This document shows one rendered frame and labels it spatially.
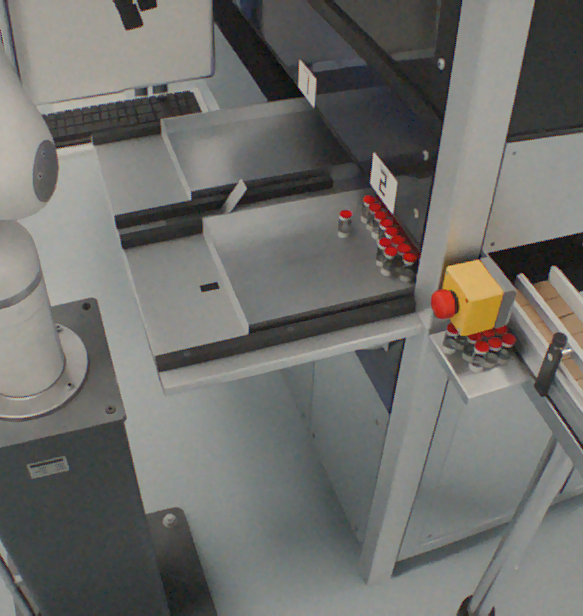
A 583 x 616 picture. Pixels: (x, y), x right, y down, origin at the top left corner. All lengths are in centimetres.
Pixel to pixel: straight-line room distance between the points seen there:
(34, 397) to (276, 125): 79
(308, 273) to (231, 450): 94
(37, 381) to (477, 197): 65
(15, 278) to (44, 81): 98
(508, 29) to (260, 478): 143
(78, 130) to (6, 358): 79
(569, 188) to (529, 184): 8
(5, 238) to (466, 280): 60
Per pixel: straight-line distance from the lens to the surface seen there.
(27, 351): 107
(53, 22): 185
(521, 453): 168
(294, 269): 126
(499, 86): 96
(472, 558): 199
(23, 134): 88
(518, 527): 142
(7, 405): 114
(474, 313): 105
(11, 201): 88
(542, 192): 111
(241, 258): 128
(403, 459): 145
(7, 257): 98
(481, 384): 114
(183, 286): 124
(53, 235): 283
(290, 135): 159
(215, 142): 156
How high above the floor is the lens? 172
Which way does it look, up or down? 44 degrees down
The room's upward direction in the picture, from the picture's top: 2 degrees clockwise
